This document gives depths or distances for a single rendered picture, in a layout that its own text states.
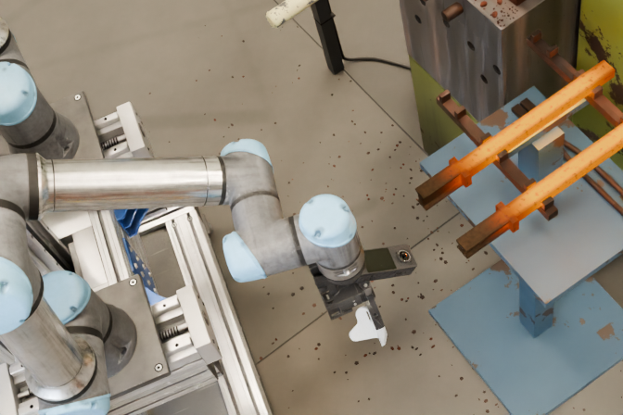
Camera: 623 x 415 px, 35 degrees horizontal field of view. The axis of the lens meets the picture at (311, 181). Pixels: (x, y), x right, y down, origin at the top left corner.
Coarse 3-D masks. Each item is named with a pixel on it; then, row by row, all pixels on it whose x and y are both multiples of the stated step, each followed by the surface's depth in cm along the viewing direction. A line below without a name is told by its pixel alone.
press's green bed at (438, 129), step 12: (420, 72) 254; (420, 84) 260; (432, 84) 252; (420, 96) 266; (432, 96) 258; (420, 108) 272; (432, 108) 264; (420, 120) 279; (432, 120) 270; (444, 120) 261; (432, 132) 276; (444, 132) 267; (456, 132) 258; (432, 144) 282; (444, 144) 273
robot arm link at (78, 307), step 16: (64, 272) 173; (48, 288) 171; (64, 288) 171; (80, 288) 170; (64, 304) 169; (80, 304) 169; (96, 304) 175; (64, 320) 167; (80, 320) 169; (96, 320) 173; (96, 336) 170
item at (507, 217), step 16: (592, 144) 170; (608, 144) 170; (576, 160) 169; (592, 160) 169; (560, 176) 168; (576, 176) 168; (528, 192) 168; (544, 192) 167; (560, 192) 169; (496, 208) 168; (512, 208) 167; (528, 208) 166; (480, 224) 166; (496, 224) 166; (512, 224) 165; (464, 240) 165; (480, 240) 165; (464, 256) 167
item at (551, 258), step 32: (544, 96) 209; (480, 128) 208; (576, 128) 204; (448, 160) 205; (512, 160) 203; (608, 160) 199; (480, 192) 200; (512, 192) 199; (576, 192) 196; (608, 192) 195; (544, 224) 194; (576, 224) 193; (608, 224) 192; (512, 256) 192; (544, 256) 191; (576, 256) 190; (608, 256) 189; (544, 288) 188
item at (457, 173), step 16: (608, 64) 178; (576, 80) 177; (592, 80) 177; (608, 80) 178; (560, 96) 176; (576, 96) 176; (528, 112) 176; (544, 112) 175; (560, 112) 176; (512, 128) 175; (528, 128) 174; (496, 144) 174; (512, 144) 174; (464, 160) 173; (480, 160) 173; (448, 176) 171; (464, 176) 171; (432, 192) 170; (448, 192) 174
